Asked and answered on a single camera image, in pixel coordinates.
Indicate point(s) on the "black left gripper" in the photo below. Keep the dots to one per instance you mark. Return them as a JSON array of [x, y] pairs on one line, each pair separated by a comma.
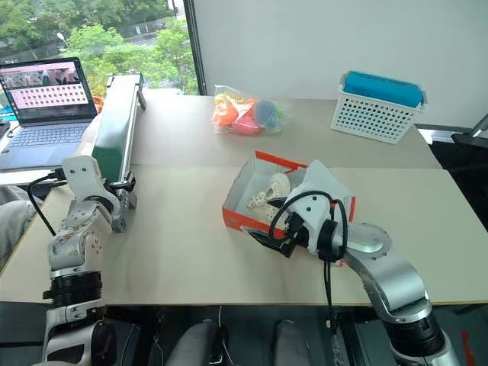
[[129, 182]]

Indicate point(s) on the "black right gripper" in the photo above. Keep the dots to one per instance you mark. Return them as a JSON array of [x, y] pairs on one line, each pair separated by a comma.
[[294, 230]]

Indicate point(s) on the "orange shoebox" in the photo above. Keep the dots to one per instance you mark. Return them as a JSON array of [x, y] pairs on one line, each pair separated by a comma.
[[236, 219]]

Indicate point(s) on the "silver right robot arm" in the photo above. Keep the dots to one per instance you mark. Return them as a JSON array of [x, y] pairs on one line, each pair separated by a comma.
[[389, 270]]

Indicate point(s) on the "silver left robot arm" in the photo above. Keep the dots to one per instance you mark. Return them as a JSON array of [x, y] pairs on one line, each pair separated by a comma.
[[72, 244]]

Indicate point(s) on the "cream perforated shoe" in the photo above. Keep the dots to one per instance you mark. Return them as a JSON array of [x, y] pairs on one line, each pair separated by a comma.
[[280, 183], [259, 200]]

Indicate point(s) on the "green conveyor belt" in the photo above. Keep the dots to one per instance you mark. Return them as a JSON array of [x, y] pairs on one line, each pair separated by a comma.
[[114, 129]]

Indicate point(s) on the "open laptop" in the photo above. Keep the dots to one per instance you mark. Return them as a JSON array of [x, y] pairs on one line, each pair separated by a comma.
[[45, 114]]

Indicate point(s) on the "clear plastic bag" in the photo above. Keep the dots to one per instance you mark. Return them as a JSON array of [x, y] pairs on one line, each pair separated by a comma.
[[225, 127]]

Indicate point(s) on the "orange toy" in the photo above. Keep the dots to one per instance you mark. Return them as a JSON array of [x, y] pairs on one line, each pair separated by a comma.
[[225, 114]]

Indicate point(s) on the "grey fabric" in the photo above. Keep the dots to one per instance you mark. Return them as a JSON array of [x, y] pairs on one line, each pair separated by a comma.
[[15, 225]]

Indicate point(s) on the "pink toy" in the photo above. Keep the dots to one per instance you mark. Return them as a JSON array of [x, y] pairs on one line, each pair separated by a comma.
[[246, 126]]

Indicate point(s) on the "grey rounded shape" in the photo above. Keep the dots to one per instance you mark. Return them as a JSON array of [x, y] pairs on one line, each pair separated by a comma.
[[196, 343]]

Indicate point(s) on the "blue round toy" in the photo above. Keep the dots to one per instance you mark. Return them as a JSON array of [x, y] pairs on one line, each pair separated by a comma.
[[265, 111]]

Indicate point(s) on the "white perforated plastic basket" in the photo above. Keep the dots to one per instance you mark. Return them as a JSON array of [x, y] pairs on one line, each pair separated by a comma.
[[371, 122]]

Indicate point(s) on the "blue rolled cloth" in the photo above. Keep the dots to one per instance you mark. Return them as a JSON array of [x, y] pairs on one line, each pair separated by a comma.
[[381, 89]]

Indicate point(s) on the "black side desk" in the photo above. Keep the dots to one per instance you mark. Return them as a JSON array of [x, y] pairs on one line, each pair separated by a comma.
[[465, 156]]

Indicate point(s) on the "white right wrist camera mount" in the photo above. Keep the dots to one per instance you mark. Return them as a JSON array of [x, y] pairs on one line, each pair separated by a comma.
[[310, 213]]

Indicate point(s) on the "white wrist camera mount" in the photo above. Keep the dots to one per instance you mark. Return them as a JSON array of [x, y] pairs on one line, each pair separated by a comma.
[[310, 213], [78, 179]]

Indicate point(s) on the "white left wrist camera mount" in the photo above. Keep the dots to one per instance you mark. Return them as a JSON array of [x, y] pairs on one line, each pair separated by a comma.
[[78, 179]]

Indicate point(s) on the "black window frame post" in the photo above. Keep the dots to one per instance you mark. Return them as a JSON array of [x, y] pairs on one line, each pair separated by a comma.
[[195, 45]]

